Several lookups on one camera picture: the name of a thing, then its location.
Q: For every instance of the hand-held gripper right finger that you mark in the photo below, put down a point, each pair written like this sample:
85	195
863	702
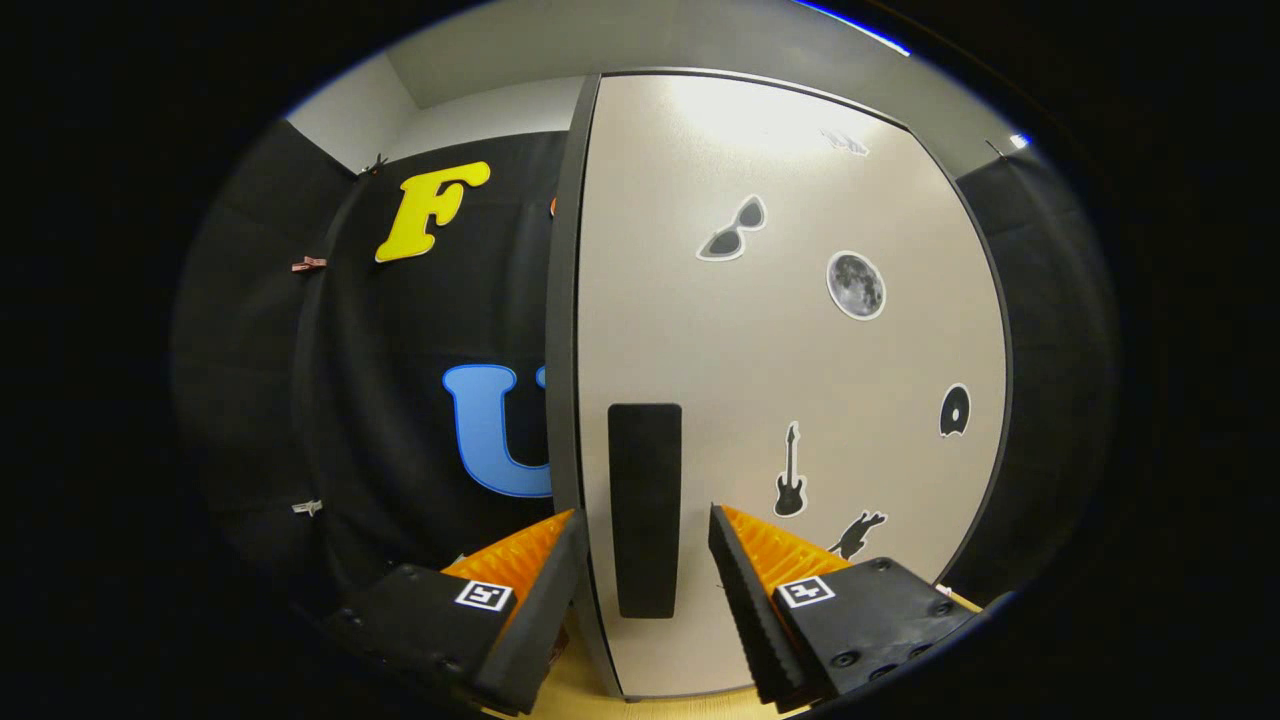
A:
755	620

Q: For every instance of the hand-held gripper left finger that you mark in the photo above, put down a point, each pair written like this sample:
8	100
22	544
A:
540	630

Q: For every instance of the white clip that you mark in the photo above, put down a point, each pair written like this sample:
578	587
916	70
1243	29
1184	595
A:
308	508

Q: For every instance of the black backdrop cloth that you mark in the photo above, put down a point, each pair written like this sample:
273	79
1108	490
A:
350	400

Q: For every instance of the grey cabinet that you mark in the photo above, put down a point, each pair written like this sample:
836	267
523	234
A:
562	300

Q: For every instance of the pink clip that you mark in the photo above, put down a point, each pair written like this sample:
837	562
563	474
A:
309	264

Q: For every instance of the long ceiling light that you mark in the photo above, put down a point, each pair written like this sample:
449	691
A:
865	30

